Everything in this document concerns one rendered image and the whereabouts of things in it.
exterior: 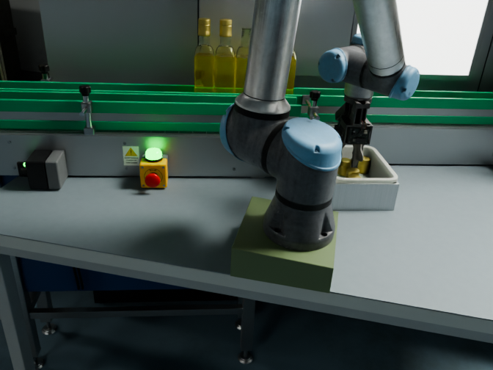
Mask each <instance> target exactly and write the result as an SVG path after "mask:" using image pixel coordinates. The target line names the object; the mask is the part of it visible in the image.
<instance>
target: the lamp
mask: <svg viewBox="0 0 493 370"><path fill-rule="evenodd" d="M145 160H146V161H147V162H152V163H154V162H160V161H161V160H162V152H161V150H160V149H159V148H149V149H147V150H146V152H145Z"/></svg>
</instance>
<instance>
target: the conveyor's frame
mask: <svg viewBox="0 0 493 370"><path fill-rule="evenodd" d="M96 133H98V135H97V136H82V134H83V132H61V131H0V175H19V173H18V166H17V162H25V161H26V160H27V159H28V158H29V156H30V155H31V154H32V152H33V151H34V150H52V151H53V150H64V151H65V158H66V164H67V173H68V175H103V176H140V170H139V165H140V161H141V159H142V155H143V154H145V152H146V150H147V149H149V148H159V149H160V150H161V152H162V154H166V155H168V171H169V176H236V177H251V178H265V177H273V176H272V175H269V174H268V173H265V172H263V171H262V170H259V169H258V168H256V167H254V166H252V165H251V164H248V163H246V162H243V161H241V160H239V159H237V158H236V157H234V155H233V154H231V153H229V152H228V151H227V150H226V149H225V148H224V146H223V144H222V142H221V139H220V134H207V132H206V134H193V132H192V134H179V133H178V134H167V133H151V132H150V133H137V132H136V133H114V132H96ZM367 146H371V147H373V148H375V149H376V150H377V151H378V152H379V153H380V154H381V156H382V157H383V158H384V159H385V161H386V162H387V163H388V164H493V157H492V154H493V126H410V125H373V130H372V134H371V138H370V144H367Z"/></svg>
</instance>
